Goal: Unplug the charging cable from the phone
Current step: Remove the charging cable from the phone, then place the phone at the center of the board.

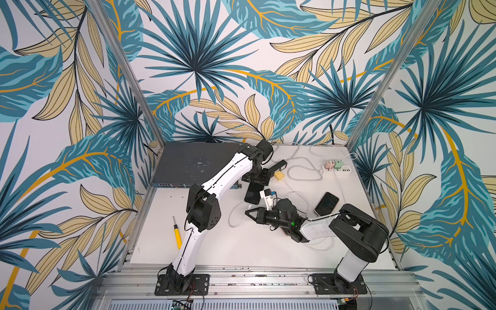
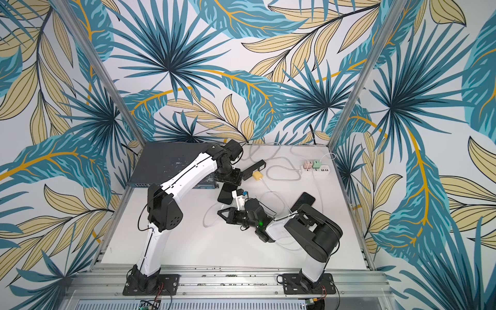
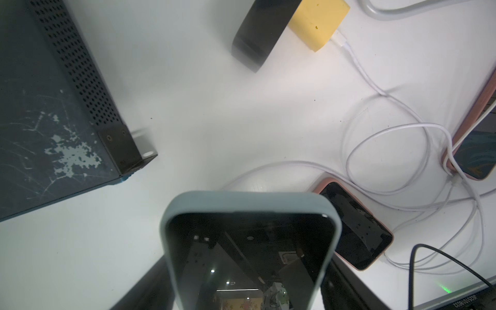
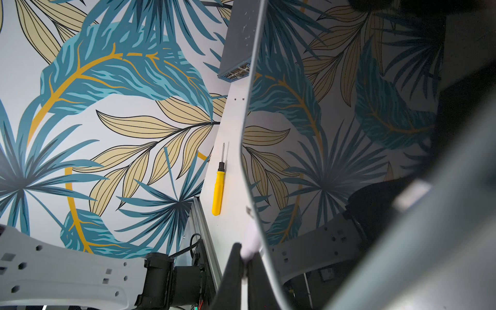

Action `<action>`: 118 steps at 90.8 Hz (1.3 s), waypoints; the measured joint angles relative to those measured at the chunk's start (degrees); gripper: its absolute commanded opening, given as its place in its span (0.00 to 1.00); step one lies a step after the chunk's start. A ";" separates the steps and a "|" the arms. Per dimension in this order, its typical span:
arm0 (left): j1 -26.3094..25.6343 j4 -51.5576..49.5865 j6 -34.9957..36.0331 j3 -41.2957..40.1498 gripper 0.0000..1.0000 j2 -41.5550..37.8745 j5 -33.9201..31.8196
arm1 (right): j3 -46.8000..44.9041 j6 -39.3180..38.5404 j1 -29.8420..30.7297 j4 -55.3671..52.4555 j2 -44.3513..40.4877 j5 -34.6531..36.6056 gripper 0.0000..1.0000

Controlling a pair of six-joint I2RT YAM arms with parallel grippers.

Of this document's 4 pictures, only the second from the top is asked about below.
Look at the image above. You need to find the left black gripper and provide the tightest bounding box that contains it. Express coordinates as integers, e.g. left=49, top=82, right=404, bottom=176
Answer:
left=214, top=161, right=245, bottom=185

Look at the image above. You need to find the black smartphone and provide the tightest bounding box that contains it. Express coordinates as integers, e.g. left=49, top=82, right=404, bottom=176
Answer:
left=217, top=183, right=238, bottom=205

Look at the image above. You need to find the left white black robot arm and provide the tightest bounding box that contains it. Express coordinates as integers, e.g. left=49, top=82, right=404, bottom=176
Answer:
left=127, top=139, right=243, bottom=295

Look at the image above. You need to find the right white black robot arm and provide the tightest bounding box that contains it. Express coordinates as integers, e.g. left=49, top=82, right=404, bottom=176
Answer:
left=217, top=198, right=343, bottom=294

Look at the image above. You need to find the yellow plug adapter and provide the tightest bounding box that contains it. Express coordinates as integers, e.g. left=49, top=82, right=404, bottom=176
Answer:
left=252, top=171, right=263, bottom=181

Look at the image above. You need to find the pink plug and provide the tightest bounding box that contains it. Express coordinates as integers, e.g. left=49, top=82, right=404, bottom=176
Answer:
left=303, top=161, right=313, bottom=169

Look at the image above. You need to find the green plug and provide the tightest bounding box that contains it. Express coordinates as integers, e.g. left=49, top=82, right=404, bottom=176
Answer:
left=312, top=160, right=322, bottom=169

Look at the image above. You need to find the white power strip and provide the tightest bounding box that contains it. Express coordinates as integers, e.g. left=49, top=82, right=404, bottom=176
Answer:
left=300, top=165, right=331, bottom=177

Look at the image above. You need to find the grey power cord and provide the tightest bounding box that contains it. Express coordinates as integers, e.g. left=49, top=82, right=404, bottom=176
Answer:
left=232, top=142, right=334, bottom=182

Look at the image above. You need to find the grey network switch box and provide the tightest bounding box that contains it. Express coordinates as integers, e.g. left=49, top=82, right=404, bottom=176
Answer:
left=128, top=142, right=213, bottom=188

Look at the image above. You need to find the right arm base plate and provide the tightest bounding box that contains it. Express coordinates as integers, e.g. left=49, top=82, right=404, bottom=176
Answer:
left=276, top=273, right=337, bottom=295

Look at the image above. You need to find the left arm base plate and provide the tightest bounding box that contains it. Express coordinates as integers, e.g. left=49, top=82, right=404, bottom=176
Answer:
left=122, top=273, right=180, bottom=296

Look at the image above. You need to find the aluminium front rail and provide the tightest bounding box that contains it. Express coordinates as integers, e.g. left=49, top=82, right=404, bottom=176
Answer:
left=59, top=264, right=398, bottom=309

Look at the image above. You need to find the right aluminium frame post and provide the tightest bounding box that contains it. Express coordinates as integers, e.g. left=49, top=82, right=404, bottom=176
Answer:
left=328, top=1, right=407, bottom=151

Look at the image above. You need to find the aluminium frame post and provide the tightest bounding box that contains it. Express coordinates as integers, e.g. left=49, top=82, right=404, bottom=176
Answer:
left=53, top=0, right=147, bottom=148
left=328, top=1, right=407, bottom=151

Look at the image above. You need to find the left aluminium frame post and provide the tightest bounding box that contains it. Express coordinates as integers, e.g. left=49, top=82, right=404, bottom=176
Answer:
left=53, top=0, right=147, bottom=148

